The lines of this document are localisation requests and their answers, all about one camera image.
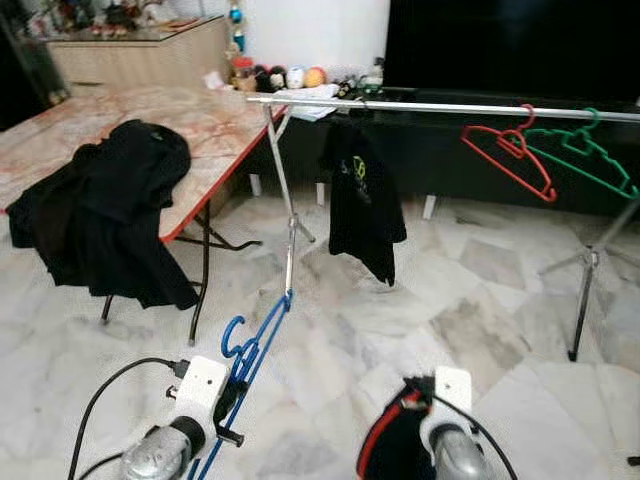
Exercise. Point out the black garment with white print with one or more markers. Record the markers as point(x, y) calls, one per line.
point(110, 220)

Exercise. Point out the white paper stack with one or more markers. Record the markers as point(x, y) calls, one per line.
point(315, 100)

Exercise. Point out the dark garment with red trim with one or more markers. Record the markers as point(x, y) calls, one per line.
point(390, 440)

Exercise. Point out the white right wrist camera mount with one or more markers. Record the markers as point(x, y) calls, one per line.
point(450, 395)

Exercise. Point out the white round toy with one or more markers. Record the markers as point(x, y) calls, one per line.
point(296, 77)

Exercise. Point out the red plastic hanger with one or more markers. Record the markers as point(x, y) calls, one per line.
point(513, 145)

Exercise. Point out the glass display case with figurines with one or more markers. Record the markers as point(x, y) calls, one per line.
point(120, 15)

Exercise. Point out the silver clothes rack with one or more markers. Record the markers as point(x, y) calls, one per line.
point(430, 105)

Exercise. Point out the black television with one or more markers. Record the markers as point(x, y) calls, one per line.
point(510, 40)

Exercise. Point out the blue plastic hanger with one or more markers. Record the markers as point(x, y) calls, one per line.
point(243, 365)

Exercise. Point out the green plastic hanger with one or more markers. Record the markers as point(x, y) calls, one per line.
point(580, 145)

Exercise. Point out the pink and white packet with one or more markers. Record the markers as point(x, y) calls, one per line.
point(213, 78)

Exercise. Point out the marble pattern folding table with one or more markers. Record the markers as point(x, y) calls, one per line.
point(215, 120)

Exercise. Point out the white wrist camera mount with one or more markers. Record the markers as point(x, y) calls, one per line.
point(200, 385)
point(450, 395)

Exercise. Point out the black t-shirt with yellow logo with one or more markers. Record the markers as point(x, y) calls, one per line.
point(365, 200)

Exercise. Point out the light wooden cabinet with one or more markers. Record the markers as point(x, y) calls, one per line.
point(140, 60)

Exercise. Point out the black TV console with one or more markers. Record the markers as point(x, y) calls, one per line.
point(450, 160)

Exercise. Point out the orange round toy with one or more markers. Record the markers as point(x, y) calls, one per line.
point(316, 76)

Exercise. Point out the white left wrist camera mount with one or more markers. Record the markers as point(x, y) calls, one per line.
point(200, 385)

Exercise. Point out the black mouse plush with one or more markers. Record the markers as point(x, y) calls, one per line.
point(268, 78)

